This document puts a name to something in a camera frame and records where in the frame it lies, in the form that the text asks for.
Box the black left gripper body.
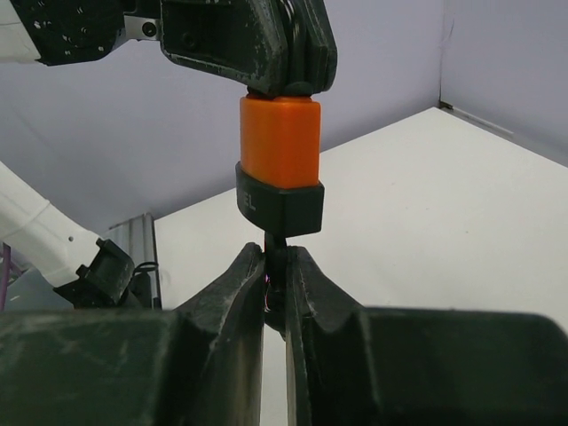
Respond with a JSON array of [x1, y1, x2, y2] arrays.
[[8, 0, 161, 67]]

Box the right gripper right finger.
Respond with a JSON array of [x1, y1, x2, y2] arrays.
[[286, 247, 567, 425]]

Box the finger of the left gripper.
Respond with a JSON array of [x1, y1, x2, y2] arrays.
[[161, 1, 296, 94], [278, 0, 337, 96]]

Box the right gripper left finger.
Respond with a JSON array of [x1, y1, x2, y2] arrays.
[[1, 243, 264, 425]]

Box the orange black padlock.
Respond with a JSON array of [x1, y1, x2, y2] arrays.
[[235, 94, 325, 238]]

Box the black headed key bunch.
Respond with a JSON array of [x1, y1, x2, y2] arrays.
[[264, 233, 288, 341]]

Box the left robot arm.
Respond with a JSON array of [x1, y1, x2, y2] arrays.
[[1, 1, 337, 308]]

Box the aluminium table frame rail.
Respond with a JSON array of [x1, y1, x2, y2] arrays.
[[106, 213, 162, 310]]

